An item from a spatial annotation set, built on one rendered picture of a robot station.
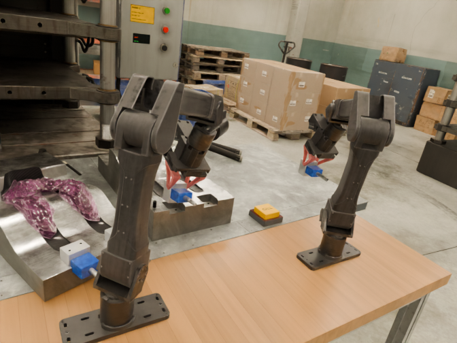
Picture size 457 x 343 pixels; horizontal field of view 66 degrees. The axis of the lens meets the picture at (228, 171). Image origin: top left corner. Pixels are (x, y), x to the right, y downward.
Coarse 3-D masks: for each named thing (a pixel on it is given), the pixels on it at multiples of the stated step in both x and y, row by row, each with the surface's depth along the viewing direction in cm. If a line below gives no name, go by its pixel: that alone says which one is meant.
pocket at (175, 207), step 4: (164, 204) 99; (168, 204) 99; (172, 204) 100; (176, 204) 101; (180, 204) 100; (168, 208) 100; (172, 208) 101; (176, 208) 101; (180, 208) 101; (184, 208) 98; (172, 212) 96; (176, 212) 97
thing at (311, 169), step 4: (300, 164) 128; (308, 164) 125; (312, 164) 126; (316, 164) 127; (300, 168) 128; (304, 168) 126; (308, 168) 124; (312, 168) 123; (316, 168) 124; (320, 168) 124; (300, 172) 128; (304, 172) 126; (308, 172) 124; (312, 172) 122; (316, 172) 123; (320, 172) 124; (312, 176) 123; (316, 176) 124; (320, 176) 121; (324, 176) 119
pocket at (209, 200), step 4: (196, 196) 104; (200, 196) 105; (204, 196) 106; (208, 196) 107; (212, 196) 106; (204, 200) 106; (208, 200) 107; (212, 200) 107; (216, 200) 105; (204, 204) 106; (208, 204) 106; (212, 204) 106; (216, 204) 104
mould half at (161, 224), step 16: (176, 144) 130; (112, 160) 116; (112, 176) 118; (160, 176) 114; (192, 192) 106; (208, 192) 107; (224, 192) 109; (160, 208) 94; (192, 208) 99; (208, 208) 102; (224, 208) 106; (160, 224) 95; (176, 224) 98; (192, 224) 101; (208, 224) 105; (224, 224) 109
